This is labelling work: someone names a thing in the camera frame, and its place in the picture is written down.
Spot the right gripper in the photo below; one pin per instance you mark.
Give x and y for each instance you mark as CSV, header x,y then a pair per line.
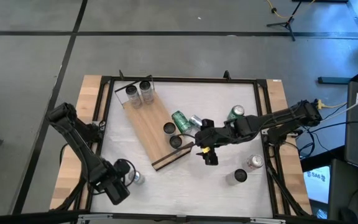
x,y
213,137

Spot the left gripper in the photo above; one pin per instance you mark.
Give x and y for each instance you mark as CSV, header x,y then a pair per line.
x,y
113,172

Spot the Celsius Peach Vibe can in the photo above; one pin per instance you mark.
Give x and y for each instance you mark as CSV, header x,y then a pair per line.
x,y
147,93
133,96

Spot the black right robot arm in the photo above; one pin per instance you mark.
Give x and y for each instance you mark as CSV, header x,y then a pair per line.
x,y
275,119

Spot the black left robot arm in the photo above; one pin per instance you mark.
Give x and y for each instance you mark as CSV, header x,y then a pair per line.
x,y
76,140

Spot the dark green soda can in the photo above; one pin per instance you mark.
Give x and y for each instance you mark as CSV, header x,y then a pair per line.
x,y
181,122

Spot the green Sprite can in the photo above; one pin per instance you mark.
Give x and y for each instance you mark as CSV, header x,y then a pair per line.
x,y
237,109

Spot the white can with red print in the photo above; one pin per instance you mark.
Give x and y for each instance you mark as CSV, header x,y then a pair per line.
x,y
253,162

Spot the wooden tray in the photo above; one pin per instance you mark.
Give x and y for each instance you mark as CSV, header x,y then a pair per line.
x,y
148,121

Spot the dark furniture foot bar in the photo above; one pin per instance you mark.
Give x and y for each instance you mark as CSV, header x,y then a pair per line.
x,y
334,80

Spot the dark grey cabinet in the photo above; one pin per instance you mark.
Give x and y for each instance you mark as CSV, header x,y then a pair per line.
x,y
343,186

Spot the black tripod stand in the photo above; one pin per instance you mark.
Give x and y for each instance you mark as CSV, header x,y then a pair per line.
x,y
288,22

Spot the black table frame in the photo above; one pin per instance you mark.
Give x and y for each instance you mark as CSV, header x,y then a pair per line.
x,y
182,79

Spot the black rig rail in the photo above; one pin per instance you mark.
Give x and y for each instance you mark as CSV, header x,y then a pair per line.
x,y
42,217

